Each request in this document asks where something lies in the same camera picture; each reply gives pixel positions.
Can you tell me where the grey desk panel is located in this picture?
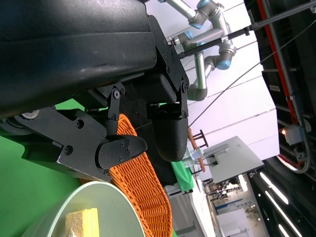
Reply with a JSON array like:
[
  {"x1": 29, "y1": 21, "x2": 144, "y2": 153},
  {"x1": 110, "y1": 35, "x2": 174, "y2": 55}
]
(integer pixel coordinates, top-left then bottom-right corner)
[{"x1": 203, "y1": 135, "x2": 264, "y2": 185}]

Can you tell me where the brown wooden round stool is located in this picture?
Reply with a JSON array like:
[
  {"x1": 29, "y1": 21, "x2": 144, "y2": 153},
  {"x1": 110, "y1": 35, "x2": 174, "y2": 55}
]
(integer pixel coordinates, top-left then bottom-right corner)
[{"x1": 187, "y1": 127, "x2": 209, "y2": 173}]

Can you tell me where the thin black hanging cable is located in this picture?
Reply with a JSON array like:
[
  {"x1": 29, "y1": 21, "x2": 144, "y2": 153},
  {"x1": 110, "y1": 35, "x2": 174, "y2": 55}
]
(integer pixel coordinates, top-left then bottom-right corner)
[{"x1": 187, "y1": 22, "x2": 316, "y2": 128}]

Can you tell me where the grey round bowl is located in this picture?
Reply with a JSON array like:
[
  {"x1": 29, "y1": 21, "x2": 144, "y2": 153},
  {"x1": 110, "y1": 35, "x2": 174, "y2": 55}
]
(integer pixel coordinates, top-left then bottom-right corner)
[{"x1": 21, "y1": 181, "x2": 146, "y2": 237}]

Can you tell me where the white box with orange light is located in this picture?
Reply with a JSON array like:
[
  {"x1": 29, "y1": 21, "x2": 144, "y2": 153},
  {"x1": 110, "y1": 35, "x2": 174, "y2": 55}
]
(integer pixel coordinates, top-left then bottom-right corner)
[{"x1": 280, "y1": 123, "x2": 312, "y2": 146}]

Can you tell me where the yellow decorated cake slice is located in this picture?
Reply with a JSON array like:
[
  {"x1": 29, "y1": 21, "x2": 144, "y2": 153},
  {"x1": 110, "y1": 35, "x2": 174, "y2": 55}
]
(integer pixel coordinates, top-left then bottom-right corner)
[{"x1": 64, "y1": 208, "x2": 101, "y2": 237}]

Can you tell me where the orange wicker basket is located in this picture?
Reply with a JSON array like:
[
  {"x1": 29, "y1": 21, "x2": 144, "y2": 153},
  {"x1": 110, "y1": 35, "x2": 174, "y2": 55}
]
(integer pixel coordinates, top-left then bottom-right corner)
[{"x1": 79, "y1": 113, "x2": 173, "y2": 237}]

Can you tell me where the green tablecloth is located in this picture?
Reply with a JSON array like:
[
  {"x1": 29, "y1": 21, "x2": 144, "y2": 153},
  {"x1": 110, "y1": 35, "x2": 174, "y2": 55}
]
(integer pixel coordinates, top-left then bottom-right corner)
[{"x1": 0, "y1": 97, "x2": 86, "y2": 237}]

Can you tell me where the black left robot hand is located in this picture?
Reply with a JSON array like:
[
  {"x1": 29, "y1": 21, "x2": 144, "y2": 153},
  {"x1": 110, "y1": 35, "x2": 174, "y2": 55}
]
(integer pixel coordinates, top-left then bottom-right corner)
[{"x1": 0, "y1": 0, "x2": 190, "y2": 185}]

